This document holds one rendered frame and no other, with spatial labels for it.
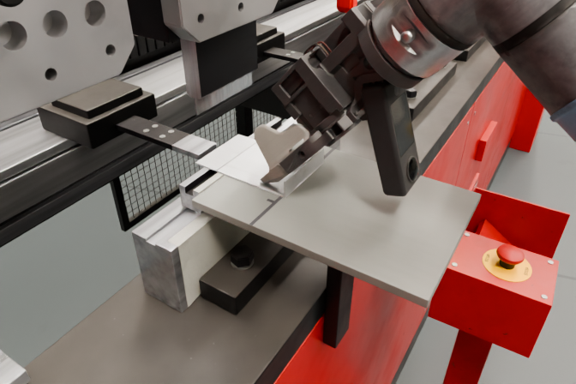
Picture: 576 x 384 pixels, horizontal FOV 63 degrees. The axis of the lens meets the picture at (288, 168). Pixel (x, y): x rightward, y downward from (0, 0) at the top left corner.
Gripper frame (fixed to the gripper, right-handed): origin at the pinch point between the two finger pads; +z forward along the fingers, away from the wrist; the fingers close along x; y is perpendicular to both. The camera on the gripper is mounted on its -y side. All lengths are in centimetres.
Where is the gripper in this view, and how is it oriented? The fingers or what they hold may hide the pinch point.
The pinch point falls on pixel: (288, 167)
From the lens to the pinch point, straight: 55.3
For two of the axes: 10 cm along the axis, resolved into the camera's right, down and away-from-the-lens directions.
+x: -5.4, 4.6, -7.1
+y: -6.4, -7.7, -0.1
